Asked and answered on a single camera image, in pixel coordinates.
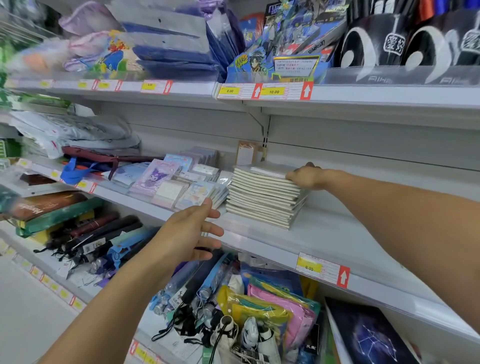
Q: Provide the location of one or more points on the green packaged goods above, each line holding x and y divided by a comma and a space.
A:
6, 71

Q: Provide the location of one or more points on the white shelf bracket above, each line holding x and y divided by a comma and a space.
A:
262, 125

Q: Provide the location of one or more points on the brown printed box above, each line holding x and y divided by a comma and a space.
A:
45, 205

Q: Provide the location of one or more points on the bunch of sleeved dark umbrellas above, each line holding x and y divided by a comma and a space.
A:
198, 285

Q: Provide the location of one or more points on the person's right hand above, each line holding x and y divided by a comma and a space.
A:
309, 177

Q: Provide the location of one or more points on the pale blue card sleeve pack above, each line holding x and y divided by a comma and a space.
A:
127, 174

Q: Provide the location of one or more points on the white pink card sleeve pack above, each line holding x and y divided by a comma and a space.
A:
168, 193

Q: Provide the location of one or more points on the dark constellation print notebook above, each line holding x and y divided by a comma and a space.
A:
367, 333

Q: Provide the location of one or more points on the blue clear plastic pouch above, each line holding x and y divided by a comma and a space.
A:
273, 277

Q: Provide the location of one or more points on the person's left hand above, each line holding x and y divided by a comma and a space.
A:
180, 236

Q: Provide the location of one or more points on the person's left middle finger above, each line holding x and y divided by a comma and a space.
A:
212, 230

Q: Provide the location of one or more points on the blue anime card display box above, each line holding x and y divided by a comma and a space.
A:
277, 69

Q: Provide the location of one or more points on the person's left little finger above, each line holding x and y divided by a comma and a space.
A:
200, 255

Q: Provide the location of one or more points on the black cap with white print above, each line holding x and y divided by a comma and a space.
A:
446, 39
375, 41

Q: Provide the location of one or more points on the person's left forearm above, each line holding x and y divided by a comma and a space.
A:
105, 318

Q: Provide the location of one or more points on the row of small price labels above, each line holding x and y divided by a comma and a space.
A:
48, 285

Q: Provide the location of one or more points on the person's left thumb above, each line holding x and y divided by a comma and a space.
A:
204, 204

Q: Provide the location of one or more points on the stack of blue fabric packs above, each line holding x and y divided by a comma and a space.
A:
168, 41

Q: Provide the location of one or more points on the colourful cartoon print pack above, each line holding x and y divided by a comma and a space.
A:
107, 56

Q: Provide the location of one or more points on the blurred pale plastic pack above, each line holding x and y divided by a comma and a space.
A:
37, 58

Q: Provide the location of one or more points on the pastel purple pouch pack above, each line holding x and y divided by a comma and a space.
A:
86, 18

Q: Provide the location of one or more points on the light blue card sleeve pack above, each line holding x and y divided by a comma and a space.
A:
178, 162

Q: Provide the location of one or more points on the pile of anime card packs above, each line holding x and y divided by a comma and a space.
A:
300, 26

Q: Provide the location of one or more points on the person's right forearm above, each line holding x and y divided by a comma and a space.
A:
412, 232

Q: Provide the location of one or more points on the stack of cream notebooks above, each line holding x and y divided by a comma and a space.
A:
258, 195

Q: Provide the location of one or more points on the grey card sleeve pack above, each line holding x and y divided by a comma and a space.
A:
202, 155

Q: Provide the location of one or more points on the clear acrylic shelf front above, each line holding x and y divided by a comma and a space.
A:
401, 75

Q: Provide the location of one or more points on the maroon folding umbrella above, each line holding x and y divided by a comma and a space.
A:
95, 225

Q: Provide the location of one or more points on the blue cartoon card sleeve pack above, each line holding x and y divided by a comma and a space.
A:
197, 195

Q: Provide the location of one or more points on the green flat box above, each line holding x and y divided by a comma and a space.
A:
60, 217

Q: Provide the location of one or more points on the blue folding umbrella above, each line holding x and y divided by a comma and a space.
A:
131, 243

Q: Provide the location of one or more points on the person's right thumb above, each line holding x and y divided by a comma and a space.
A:
310, 165

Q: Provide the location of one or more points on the yellow clear plastic pouch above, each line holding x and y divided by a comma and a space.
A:
255, 311

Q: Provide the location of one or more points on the black white folding umbrella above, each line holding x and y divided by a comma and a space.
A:
258, 339
225, 332

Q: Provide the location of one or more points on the purple cartoon card sleeve pack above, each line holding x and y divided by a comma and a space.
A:
154, 176

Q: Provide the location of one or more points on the dark brown flat item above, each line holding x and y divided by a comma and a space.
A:
35, 179

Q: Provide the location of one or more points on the stack of grey bagged textiles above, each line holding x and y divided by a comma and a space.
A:
75, 131

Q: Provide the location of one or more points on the row of dark pens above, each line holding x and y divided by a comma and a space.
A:
412, 7

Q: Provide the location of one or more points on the pink clear plastic pouch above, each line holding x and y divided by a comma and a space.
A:
288, 315

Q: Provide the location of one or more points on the brown framed card pack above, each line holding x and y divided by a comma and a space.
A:
248, 153

